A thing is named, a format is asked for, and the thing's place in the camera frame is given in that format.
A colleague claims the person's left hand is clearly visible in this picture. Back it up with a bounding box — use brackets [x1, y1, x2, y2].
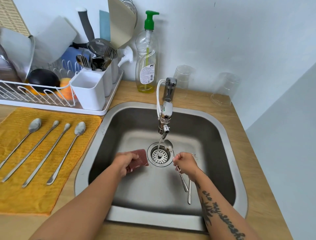
[112, 151, 139, 178]

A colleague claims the person's right hand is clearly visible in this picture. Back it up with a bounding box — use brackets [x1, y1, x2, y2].
[172, 152, 202, 182]

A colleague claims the red scouring sponge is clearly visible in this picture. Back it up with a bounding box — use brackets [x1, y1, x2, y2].
[126, 149, 149, 173]

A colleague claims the person's left forearm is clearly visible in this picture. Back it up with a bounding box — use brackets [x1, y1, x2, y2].
[29, 164, 124, 240]

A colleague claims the person's right forearm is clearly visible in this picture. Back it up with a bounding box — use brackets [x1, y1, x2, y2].
[193, 171, 260, 240]

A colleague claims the steel drain strainer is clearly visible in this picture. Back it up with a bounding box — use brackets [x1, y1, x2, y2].
[147, 142, 174, 167]

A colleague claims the stainless steel sink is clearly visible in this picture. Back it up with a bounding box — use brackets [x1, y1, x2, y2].
[75, 101, 248, 233]

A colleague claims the long steel spoon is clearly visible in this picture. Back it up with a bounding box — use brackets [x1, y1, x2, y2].
[22, 123, 71, 188]
[0, 118, 42, 170]
[1, 120, 60, 183]
[46, 121, 86, 186]

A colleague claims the chrome faucet with filter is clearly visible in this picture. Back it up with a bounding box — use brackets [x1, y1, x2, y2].
[158, 77, 178, 140]

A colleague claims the white plastic cutlery holder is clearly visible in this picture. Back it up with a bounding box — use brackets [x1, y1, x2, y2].
[70, 57, 119, 111]

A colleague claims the clear drinking glass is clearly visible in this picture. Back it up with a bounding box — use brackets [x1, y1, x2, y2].
[172, 65, 196, 99]
[210, 72, 241, 107]

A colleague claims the orange bowl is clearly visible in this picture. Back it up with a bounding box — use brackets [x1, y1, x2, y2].
[25, 78, 76, 101]

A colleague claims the dish soap bottle green pump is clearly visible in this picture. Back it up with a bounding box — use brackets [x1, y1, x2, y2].
[135, 10, 160, 94]

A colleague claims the white spray bottle head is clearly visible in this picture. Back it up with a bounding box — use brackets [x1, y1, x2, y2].
[118, 45, 134, 68]

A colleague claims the yellow drying cloth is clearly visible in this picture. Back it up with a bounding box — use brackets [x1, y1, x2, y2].
[0, 107, 103, 216]

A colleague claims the bundle of steel cutlery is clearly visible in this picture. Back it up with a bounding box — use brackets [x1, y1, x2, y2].
[75, 48, 114, 73]

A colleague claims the steel skimmer ladle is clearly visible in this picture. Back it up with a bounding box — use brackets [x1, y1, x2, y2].
[86, 38, 118, 60]

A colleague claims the blue plastic container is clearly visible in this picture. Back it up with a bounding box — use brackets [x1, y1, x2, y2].
[60, 46, 91, 73]

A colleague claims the black bowl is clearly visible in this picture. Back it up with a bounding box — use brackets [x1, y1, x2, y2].
[26, 68, 61, 94]

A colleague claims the blue cutting board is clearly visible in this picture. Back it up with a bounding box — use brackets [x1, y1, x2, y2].
[99, 10, 111, 42]

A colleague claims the beige cutting board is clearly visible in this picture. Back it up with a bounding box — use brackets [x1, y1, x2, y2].
[108, 0, 136, 50]

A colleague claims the white square plate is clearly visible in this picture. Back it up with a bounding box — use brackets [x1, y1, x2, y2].
[0, 27, 35, 82]
[32, 16, 78, 68]

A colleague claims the woven beige mat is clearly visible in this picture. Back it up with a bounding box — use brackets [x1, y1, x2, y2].
[0, 0, 30, 37]

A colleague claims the white faucet hose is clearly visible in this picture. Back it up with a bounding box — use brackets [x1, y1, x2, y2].
[156, 79, 166, 120]

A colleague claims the white wire dish rack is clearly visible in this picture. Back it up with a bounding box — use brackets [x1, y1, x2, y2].
[0, 59, 124, 116]

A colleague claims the grey utensil handle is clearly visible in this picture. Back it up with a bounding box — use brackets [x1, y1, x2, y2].
[75, 7, 96, 43]

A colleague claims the steel wire whisk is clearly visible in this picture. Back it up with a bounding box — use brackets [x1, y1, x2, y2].
[120, 0, 139, 28]

